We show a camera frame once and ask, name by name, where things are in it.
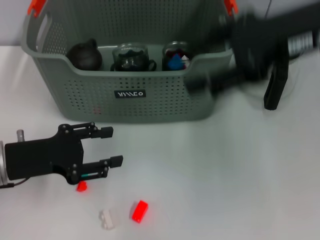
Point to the grey perforated storage bin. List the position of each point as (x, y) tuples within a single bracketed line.
[(100, 100)]

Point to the glass pitcher with black lid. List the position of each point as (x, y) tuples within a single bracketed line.
[(272, 100)]

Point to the small black clay teapot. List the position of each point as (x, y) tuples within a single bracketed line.
[(85, 57)]

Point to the glass teacup with black base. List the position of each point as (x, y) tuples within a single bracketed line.
[(152, 65), (164, 68), (165, 48), (130, 48)]

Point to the blue square building block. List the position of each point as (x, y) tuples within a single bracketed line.
[(175, 62)]

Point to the dark red long building block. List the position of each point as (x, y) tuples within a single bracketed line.
[(169, 53)]

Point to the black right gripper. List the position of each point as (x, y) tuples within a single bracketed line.
[(260, 45)]

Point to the bright red rectangular building block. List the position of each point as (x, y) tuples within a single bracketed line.
[(139, 211)]

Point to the silver plug on left gripper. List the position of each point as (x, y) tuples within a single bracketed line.
[(20, 135)]

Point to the white and silver left robot arm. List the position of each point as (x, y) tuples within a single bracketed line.
[(2, 165)]

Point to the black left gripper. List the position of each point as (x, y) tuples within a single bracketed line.
[(40, 160)]

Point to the translucent white building block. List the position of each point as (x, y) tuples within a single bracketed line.
[(185, 58)]

